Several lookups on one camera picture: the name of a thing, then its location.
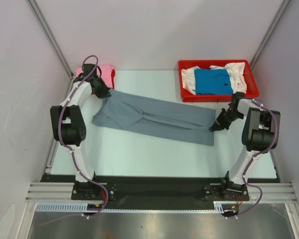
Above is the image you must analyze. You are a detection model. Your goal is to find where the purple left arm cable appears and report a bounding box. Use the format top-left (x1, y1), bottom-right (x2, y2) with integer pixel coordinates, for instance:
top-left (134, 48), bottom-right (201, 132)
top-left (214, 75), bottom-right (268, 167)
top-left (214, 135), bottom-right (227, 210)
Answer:
top-left (37, 55), bottom-right (108, 226)

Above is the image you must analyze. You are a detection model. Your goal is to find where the left aluminium corner post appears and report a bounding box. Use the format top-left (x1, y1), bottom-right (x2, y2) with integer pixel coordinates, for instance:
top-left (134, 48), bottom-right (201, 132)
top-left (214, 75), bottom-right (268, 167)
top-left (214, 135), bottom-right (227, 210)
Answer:
top-left (26, 0), bottom-right (74, 78)

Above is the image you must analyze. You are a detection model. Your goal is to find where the white slotted cable duct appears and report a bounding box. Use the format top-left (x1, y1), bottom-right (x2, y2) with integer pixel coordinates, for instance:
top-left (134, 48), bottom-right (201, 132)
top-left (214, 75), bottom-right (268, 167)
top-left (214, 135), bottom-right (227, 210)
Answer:
top-left (36, 200), bottom-right (226, 213)

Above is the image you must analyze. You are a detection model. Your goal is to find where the grey polo shirt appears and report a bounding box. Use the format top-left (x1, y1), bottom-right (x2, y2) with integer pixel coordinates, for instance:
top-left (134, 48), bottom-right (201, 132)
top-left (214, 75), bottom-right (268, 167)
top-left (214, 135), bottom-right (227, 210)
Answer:
top-left (92, 90), bottom-right (216, 146)

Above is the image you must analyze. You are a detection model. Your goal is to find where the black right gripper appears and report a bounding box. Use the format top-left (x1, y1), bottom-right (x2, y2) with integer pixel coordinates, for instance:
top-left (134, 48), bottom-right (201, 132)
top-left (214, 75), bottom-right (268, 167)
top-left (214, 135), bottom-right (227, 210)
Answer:
top-left (211, 108), bottom-right (245, 131)

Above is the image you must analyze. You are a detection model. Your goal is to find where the right aluminium corner post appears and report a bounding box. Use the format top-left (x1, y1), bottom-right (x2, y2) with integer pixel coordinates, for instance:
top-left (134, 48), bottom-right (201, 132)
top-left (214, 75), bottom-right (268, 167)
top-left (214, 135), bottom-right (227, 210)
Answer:
top-left (250, 0), bottom-right (293, 70)

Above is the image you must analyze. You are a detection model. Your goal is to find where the white t-shirt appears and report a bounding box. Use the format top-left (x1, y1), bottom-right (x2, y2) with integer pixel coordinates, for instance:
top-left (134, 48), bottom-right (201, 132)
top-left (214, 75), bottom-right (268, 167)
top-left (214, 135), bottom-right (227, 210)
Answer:
top-left (181, 62), bottom-right (247, 95)

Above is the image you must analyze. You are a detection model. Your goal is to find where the folded red t-shirt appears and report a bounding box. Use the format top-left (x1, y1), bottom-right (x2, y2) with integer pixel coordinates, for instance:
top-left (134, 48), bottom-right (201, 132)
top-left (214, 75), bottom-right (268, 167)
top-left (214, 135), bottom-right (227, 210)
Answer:
top-left (111, 69), bottom-right (116, 89)

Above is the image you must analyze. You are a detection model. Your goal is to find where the aluminium frame rail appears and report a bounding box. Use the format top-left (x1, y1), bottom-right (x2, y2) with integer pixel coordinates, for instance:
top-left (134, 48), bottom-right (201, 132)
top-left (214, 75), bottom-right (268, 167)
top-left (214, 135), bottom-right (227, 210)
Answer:
top-left (25, 182), bottom-right (298, 204)

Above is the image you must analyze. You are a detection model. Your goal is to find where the blue t-shirt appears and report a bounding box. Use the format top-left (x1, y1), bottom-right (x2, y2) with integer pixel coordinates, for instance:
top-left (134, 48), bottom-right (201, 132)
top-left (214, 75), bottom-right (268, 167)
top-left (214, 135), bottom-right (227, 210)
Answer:
top-left (194, 69), bottom-right (233, 95)

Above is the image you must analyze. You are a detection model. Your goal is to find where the black mounting base plate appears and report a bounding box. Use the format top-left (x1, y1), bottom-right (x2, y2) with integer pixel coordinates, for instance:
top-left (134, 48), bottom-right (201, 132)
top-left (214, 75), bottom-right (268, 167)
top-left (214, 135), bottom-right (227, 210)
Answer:
top-left (40, 174), bottom-right (279, 211)

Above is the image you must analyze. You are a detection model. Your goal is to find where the red plastic bin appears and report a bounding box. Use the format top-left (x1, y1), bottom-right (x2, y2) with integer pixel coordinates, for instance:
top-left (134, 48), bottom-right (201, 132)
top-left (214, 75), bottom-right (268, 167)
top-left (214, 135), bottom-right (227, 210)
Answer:
top-left (178, 59), bottom-right (260, 103)

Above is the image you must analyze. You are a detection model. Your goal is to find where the aluminium corner post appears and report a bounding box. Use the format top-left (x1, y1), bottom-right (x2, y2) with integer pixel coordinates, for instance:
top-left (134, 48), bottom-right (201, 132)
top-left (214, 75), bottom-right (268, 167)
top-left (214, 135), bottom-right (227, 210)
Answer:
top-left (250, 0), bottom-right (293, 70)
top-left (26, 0), bottom-right (74, 78)

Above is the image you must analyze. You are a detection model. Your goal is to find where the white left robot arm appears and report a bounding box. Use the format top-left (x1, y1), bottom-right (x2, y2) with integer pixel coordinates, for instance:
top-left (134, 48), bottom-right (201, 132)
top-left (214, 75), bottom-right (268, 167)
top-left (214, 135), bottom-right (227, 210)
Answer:
top-left (50, 64), bottom-right (115, 199)

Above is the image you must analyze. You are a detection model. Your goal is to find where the folded pink t-shirt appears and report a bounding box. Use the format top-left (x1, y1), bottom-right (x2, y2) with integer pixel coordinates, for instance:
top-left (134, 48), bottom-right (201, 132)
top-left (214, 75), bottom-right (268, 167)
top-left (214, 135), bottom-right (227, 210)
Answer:
top-left (74, 64), bottom-right (114, 89)

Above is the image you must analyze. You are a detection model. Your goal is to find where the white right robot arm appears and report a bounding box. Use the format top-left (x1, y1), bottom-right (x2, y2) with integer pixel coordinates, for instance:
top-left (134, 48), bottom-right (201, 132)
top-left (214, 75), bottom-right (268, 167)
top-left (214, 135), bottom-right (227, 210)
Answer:
top-left (209, 92), bottom-right (281, 200)

